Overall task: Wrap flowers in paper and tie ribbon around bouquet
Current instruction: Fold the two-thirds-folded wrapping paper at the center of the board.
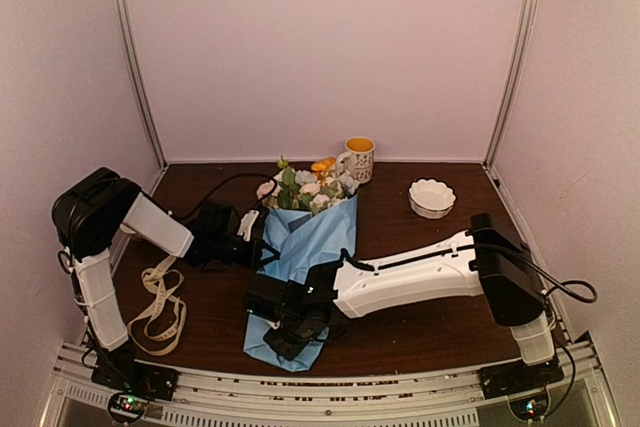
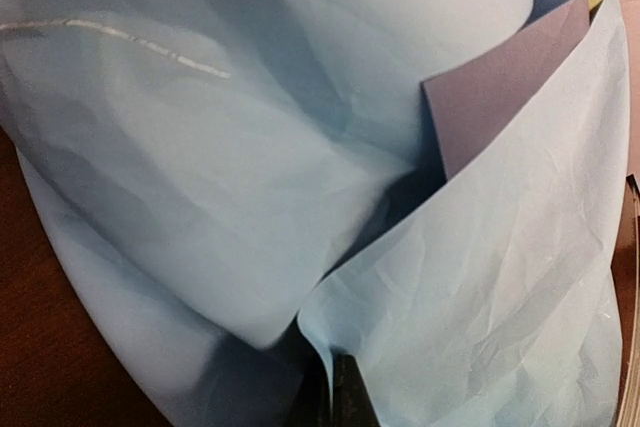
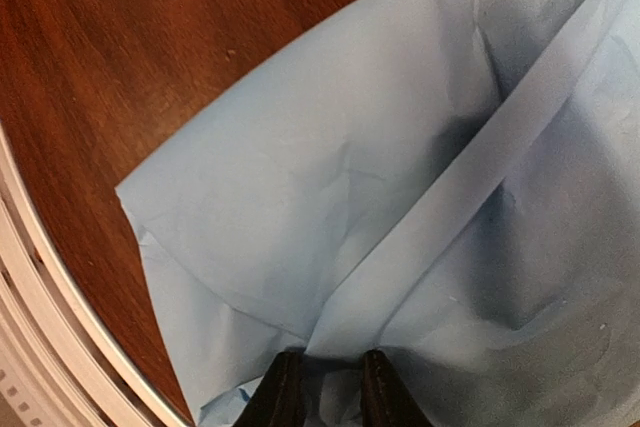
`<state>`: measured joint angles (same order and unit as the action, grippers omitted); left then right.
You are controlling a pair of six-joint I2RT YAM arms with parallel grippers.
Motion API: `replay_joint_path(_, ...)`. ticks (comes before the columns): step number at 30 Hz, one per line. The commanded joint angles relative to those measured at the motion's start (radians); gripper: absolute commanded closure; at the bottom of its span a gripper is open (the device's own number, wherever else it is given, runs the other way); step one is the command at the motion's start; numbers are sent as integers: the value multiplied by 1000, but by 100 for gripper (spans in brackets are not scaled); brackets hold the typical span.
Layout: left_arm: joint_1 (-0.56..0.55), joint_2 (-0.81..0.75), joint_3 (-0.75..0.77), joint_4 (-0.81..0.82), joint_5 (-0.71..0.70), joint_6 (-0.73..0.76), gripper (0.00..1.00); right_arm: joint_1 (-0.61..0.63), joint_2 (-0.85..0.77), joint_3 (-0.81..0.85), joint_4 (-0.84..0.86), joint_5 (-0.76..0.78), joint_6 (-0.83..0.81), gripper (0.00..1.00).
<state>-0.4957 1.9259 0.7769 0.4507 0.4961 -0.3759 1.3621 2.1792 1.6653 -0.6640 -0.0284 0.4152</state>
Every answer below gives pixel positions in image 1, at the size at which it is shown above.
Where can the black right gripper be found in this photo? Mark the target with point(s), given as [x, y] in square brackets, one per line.
[285, 349]

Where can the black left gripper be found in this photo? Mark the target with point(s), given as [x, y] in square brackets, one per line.
[252, 260]

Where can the blue wrapping paper sheet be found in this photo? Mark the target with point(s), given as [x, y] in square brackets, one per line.
[303, 240]

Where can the white flower stem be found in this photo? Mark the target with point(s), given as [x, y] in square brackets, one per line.
[319, 196]

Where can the orange flower stem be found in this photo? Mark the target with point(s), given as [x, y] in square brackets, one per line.
[324, 167]

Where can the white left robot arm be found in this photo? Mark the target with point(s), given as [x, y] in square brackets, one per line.
[94, 213]

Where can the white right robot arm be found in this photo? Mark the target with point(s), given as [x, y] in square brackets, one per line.
[479, 261]

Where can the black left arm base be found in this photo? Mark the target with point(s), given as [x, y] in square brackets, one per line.
[119, 370]

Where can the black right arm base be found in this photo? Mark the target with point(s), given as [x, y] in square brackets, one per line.
[516, 377]

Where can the white mug yellow inside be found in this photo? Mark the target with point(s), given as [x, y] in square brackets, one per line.
[357, 160]

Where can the white scalloped bowl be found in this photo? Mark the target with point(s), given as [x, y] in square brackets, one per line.
[430, 198]

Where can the left circuit board with LEDs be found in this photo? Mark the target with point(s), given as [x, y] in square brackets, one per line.
[125, 407]

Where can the circuit board with leds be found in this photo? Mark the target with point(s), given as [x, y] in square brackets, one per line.
[529, 409]
[125, 407]

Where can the right circuit board with LEDs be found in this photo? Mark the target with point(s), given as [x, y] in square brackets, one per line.
[529, 409]

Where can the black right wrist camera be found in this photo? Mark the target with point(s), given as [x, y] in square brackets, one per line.
[273, 299]

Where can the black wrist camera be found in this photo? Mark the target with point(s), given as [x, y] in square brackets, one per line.
[273, 299]
[218, 219]

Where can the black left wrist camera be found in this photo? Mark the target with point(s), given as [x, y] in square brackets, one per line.
[218, 219]

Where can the aluminium front rail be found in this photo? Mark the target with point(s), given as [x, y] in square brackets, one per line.
[451, 397]

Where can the left aluminium frame post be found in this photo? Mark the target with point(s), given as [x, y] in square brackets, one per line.
[137, 82]

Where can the aluminium frame post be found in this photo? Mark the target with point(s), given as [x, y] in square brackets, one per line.
[137, 82]
[524, 32]

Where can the right aluminium frame post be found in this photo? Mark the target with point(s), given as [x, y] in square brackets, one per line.
[524, 32]

